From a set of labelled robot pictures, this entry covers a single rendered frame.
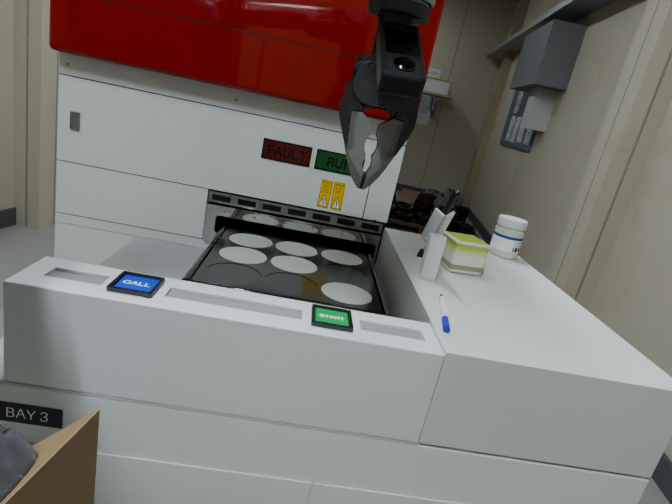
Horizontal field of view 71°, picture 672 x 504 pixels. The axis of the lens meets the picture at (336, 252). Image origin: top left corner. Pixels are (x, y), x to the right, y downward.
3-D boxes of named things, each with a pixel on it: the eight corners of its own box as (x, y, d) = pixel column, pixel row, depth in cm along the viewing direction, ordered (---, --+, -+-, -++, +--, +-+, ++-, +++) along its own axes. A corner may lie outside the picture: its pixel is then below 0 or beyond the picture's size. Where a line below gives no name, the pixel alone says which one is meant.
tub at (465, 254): (434, 260, 101) (443, 229, 99) (466, 264, 103) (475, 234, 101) (448, 273, 94) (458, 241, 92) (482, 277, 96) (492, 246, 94)
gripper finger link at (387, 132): (380, 186, 63) (396, 116, 61) (386, 195, 58) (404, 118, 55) (357, 182, 63) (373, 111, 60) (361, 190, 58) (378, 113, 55)
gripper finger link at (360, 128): (357, 182, 63) (373, 111, 60) (361, 190, 58) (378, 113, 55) (334, 177, 63) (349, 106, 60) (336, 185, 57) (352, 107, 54)
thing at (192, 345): (42, 344, 69) (44, 255, 65) (406, 402, 74) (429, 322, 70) (1, 380, 60) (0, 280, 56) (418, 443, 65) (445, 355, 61)
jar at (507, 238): (483, 247, 121) (494, 212, 118) (509, 252, 121) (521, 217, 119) (493, 256, 114) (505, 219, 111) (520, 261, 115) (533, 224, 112)
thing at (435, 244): (411, 267, 92) (429, 201, 89) (430, 270, 93) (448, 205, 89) (417, 278, 87) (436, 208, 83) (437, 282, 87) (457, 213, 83)
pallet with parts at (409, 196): (463, 228, 631) (471, 200, 620) (395, 213, 636) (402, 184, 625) (451, 209, 758) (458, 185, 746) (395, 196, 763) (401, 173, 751)
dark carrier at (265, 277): (227, 229, 115) (228, 227, 115) (365, 255, 118) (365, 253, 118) (190, 282, 82) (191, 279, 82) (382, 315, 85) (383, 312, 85)
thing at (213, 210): (203, 237, 120) (208, 201, 117) (371, 268, 124) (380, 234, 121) (202, 239, 118) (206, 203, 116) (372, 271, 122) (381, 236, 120)
